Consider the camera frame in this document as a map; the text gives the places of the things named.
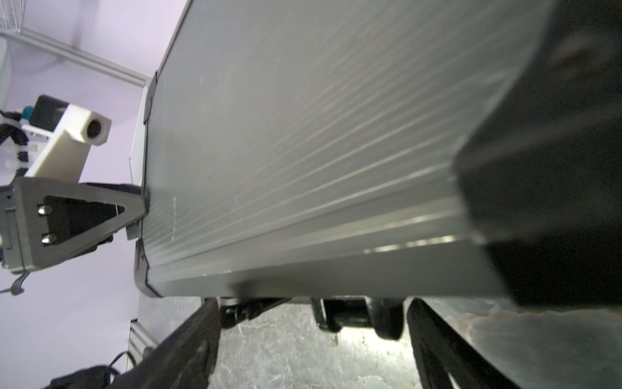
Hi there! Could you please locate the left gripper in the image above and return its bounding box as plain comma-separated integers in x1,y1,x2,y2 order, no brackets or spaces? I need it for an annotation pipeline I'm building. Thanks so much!
1,177,147,272

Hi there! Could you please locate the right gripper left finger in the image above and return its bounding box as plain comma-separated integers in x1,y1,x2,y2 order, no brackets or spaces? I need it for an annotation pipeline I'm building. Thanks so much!
110,298,222,388

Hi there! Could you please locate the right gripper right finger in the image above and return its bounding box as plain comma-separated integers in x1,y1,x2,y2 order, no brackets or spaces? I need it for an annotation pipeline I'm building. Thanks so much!
406,298,518,388

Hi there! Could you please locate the dark grey poker case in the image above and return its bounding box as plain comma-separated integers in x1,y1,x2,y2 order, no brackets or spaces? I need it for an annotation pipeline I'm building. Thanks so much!
134,1,621,338

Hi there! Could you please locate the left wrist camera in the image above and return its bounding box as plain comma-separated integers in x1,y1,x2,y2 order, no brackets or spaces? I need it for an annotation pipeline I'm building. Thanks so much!
22,95,112,183

